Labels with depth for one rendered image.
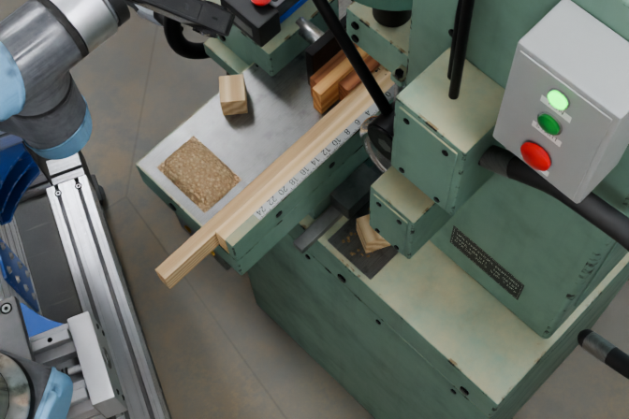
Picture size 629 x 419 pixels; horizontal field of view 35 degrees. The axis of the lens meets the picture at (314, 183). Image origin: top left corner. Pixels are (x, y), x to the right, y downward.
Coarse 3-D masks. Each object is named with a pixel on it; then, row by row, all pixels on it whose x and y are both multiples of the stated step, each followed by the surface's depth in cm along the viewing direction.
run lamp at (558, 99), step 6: (552, 90) 76; (558, 90) 76; (552, 96) 76; (558, 96) 76; (564, 96) 75; (552, 102) 76; (558, 102) 76; (564, 102) 76; (558, 108) 77; (564, 108) 77
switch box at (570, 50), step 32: (544, 32) 76; (576, 32) 76; (608, 32) 76; (512, 64) 79; (544, 64) 75; (576, 64) 75; (608, 64) 75; (512, 96) 82; (576, 96) 75; (608, 96) 74; (512, 128) 86; (576, 128) 78; (608, 128) 75; (576, 160) 81; (608, 160) 82; (576, 192) 85
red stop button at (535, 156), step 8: (528, 144) 84; (536, 144) 84; (528, 152) 84; (536, 152) 84; (544, 152) 84; (528, 160) 85; (536, 160) 84; (544, 160) 84; (536, 168) 85; (544, 168) 84
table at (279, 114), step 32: (224, 64) 148; (288, 64) 144; (256, 96) 141; (288, 96) 141; (192, 128) 140; (224, 128) 139; (256, 128) 139; (288, 128) 139; (160, 160) 138; (224, 160) 137; (256, 160) 137; (352, 160) 139; (160, 192) 138; (320, 192) 138; (192, 224) 137; (288, 224) 137; (224, 256) 136; (256, 256) 136
